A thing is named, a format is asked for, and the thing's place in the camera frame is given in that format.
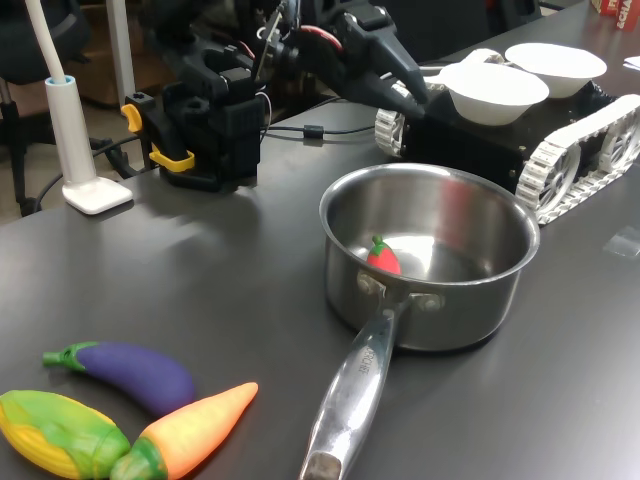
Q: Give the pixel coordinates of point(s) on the red toy chilli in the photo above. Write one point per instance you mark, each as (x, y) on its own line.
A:
(384, 260)

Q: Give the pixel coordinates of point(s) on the black office chair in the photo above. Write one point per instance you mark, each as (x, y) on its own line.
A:
(30, 45)
(450, 30)

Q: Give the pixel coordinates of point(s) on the black vehicle with white tracks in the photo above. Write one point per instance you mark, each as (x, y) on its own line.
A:
(465, 145)

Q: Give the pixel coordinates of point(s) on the white bowl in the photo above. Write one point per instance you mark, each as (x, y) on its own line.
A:
(560, 67)
(495, 95)

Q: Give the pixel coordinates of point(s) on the yellow and black clamp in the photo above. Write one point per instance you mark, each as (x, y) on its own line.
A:
(172, 161)

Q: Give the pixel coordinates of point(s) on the white table leg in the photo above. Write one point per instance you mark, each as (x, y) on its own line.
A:
(120, 50)

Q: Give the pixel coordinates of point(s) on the red printed box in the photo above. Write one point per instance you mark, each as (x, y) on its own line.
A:
(620, 12)

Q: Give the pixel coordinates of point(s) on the white paper sheet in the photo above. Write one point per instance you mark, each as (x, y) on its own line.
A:
(634, 62)

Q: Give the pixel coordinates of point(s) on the clear tape patch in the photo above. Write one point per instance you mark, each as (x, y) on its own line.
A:
(622, 242)

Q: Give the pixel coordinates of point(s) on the purple toy aubergine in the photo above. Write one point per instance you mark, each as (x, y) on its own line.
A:
(135, 372)

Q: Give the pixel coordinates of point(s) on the orange toy carrot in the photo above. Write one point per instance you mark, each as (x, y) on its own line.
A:
(200, 430)

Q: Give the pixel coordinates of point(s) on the yellow green toy corn cob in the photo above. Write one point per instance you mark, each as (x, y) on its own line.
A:
(50, 435)

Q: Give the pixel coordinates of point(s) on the small camera board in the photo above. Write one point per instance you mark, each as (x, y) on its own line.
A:
(272, 35)

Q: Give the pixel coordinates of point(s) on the white post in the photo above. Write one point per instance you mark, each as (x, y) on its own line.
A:
(75, 145)

